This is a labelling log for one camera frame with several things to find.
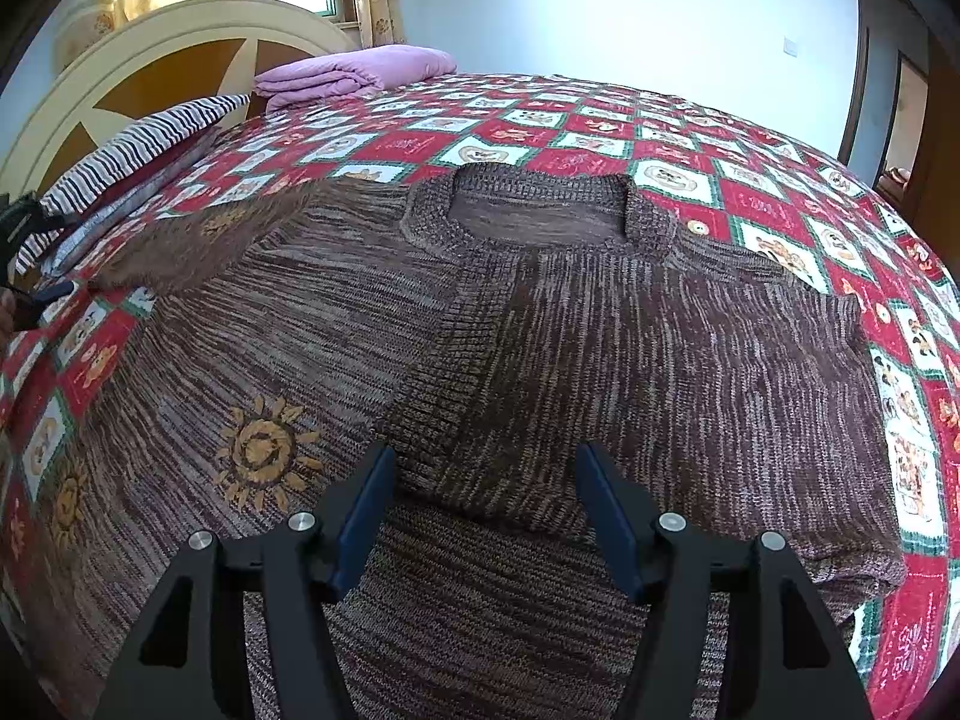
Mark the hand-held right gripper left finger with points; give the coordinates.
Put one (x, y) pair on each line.
(367, 517)

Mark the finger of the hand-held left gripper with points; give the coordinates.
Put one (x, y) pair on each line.
(51, 291)

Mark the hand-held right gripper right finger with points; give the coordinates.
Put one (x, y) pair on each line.
(611, 517)

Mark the brown knitted sweater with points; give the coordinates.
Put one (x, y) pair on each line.
(525, 352)

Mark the striped pillow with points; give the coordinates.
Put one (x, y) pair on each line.
(135, 146)

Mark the cream and brown headboard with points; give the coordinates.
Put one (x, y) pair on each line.
(195, 30)

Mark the purple folded blanket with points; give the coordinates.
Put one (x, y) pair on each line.
(352, 71)

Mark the red printed bed blanket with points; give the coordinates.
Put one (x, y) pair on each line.
(585, 127)

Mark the brown wooden door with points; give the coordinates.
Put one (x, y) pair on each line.
(943, 52)

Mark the brown wooden door frame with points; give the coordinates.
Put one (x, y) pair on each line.
(855, 90)

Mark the white wall switch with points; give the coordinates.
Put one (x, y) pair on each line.
(791, 46)

